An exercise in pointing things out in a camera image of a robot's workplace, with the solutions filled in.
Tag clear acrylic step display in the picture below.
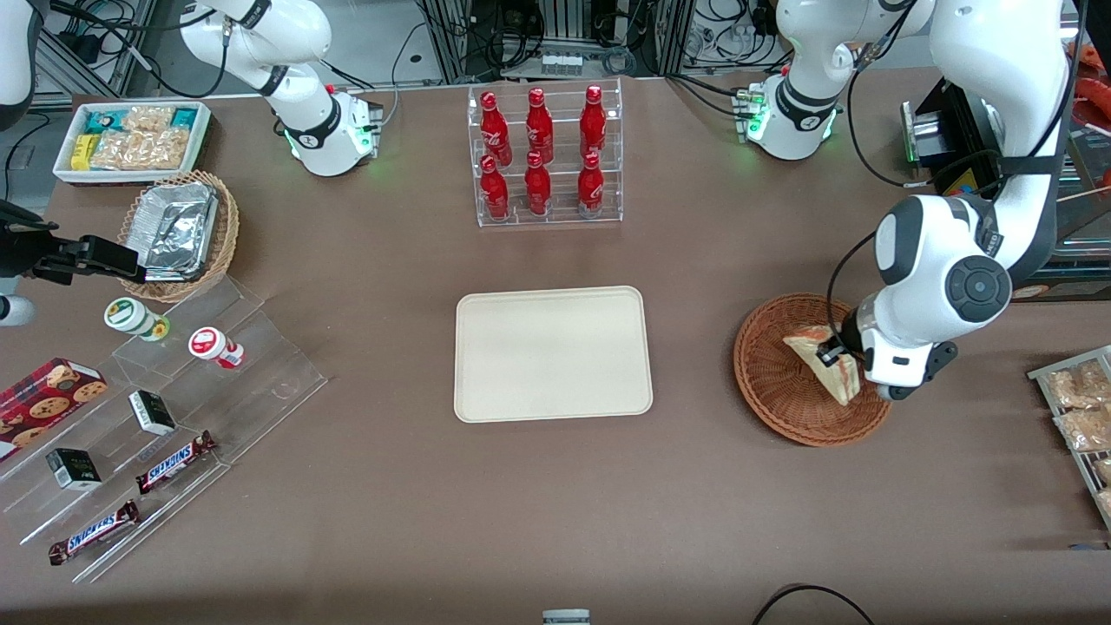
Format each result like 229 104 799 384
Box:
0 274 330 585

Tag orange red item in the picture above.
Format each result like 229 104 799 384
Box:
1075 39 1111 109

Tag aluminium frame rack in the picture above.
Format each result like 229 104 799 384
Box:
415 0 784 84

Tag green lid yogurt bottle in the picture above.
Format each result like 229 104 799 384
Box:
103 297 172 344

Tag red cola bottle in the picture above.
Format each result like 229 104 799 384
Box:
479 155 511 221
523 151 553 217
524 88 556 166
479 91 514 168
579 85 608 162
576 152 606 217

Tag grey table cable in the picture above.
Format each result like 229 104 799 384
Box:
380 21 437 133

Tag white snack bin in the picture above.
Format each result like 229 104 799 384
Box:
52 101 214 188

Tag large cracker bag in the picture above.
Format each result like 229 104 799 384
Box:
89 128 193 172

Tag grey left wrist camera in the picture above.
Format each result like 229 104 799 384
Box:
884 340 959 403

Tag brown wicker basket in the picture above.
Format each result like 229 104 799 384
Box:
733 293 895 449

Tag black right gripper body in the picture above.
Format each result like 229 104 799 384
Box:
0 201 63 284

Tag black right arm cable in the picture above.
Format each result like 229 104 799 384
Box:
49 0 231 100

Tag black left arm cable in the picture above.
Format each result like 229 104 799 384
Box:
825 0 1008 341

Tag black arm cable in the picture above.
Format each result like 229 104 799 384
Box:
49 0 231 100
825 0 1008 341

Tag small cracker bag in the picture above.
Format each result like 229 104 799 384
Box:
122 105 175 134

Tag light wicker basket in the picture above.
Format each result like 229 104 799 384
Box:
116 170 241 304

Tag cream plastic tray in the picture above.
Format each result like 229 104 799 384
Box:
454 286 654 424

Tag foil container stack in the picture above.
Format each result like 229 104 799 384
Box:
129 181 220 284

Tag black cable loop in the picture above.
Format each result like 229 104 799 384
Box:
750 583 878 625

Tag red plaid cookie box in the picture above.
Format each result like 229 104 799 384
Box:
0 357 110 462

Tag small black box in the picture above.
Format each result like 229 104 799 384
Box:
128 390 178 438
45 447 103 492

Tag black device with green light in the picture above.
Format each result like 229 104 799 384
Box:
900 76 1009 188

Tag snickers bar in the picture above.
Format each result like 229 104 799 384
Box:
134 430 219 497
47 498 141 567

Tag triangular sandwich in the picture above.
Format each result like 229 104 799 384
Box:
782 326 863 407

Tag red lid yogurt bottle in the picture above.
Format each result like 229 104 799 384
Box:
187 326 247 371

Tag tray of packaged snacks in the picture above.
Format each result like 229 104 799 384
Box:
1027 345 1111 532

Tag clear acrylic bottle rack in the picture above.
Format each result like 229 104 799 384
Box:
467 77 625 229

